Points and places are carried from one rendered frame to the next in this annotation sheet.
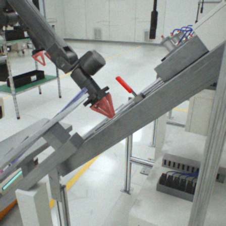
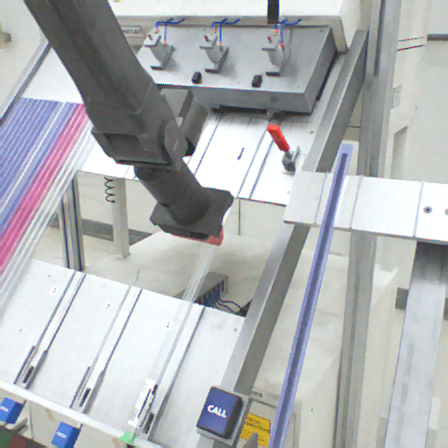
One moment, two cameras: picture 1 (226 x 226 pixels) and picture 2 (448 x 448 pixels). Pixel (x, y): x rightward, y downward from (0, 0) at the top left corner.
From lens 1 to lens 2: 1.01 m
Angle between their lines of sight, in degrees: 78
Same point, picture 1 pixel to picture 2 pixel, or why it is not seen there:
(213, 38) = (350, 28)
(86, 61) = (188, 119)
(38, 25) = (112, 27)
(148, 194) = not seen: hidden behind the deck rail
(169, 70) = (314, 90)
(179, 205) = (278, 341)
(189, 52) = (326, 54)
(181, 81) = (347, 96)
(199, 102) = not seen: outside the picture
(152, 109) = (328, 158)
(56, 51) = (159, 107)
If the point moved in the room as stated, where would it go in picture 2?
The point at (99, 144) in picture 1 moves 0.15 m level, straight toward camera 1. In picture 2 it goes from (280, 289) to (388, 289)
